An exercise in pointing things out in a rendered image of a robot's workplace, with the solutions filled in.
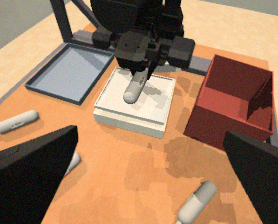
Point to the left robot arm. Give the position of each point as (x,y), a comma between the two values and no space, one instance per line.
(132,51)

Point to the grey gas cylinder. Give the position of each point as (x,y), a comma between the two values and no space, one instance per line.
(135,87)
(18,121)
(196,203)
(76,160)

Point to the white digital scale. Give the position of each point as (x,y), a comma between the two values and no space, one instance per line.
(147,115)

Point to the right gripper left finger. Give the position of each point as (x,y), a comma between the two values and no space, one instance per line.
(31,173)

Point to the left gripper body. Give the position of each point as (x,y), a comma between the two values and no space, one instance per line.
(181,49)

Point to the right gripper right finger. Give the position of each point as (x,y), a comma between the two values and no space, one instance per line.
(255,163)

